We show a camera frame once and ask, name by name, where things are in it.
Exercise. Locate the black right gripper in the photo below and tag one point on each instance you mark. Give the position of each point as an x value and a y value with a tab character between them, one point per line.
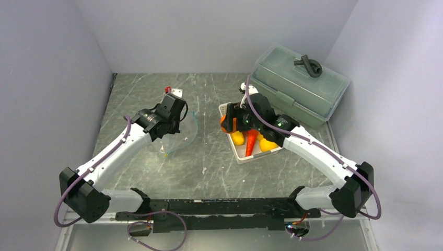
234	110

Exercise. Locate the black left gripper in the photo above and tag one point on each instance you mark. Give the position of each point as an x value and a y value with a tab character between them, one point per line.
176	127

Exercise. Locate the orange toy tangerine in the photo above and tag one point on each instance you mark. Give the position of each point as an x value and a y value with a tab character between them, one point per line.
228	124

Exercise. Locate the yellow toy mango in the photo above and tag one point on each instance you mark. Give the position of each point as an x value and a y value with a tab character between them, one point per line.
238	138

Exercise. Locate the clear zip top bag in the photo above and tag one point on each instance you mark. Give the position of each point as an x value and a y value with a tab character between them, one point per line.
173	142

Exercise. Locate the white perforated plastic basket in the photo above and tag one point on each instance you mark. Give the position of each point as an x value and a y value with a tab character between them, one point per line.
239	151

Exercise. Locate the yellow toy apple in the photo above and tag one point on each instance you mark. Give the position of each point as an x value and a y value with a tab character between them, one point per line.
265	145

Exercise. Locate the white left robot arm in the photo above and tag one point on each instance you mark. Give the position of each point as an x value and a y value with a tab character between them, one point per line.
83	189

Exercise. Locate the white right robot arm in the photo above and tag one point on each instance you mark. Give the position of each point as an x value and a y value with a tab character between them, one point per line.
352	183

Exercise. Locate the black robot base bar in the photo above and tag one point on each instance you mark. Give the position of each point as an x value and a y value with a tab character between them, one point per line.
218	214

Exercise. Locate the orange toy carrot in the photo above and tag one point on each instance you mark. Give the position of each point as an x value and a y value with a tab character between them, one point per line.
251	139

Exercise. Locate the green storage box clear lid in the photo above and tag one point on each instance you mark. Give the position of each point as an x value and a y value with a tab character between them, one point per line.
298	85

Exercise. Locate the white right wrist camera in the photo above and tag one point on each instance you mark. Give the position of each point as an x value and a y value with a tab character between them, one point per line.
251	90

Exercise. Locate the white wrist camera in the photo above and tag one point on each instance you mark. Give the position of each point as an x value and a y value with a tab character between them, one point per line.
175	91
251	90

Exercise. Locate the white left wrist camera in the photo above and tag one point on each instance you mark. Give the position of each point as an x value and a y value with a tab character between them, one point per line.
175	91

